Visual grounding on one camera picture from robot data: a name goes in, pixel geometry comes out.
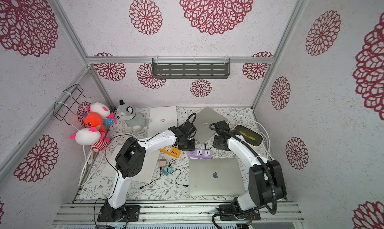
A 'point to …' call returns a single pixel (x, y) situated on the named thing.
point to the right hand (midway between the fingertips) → (219, 142)
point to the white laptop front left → (151, 173)
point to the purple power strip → (202, 153)
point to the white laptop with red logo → (161, 118)
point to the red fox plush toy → (93, 119)
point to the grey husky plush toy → (134, 122)
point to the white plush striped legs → (91, 136)
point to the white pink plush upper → (100, 107)
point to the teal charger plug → (166, 170)
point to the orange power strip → (172, 151)
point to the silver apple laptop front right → (215, 177)
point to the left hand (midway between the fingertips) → (193, 149)
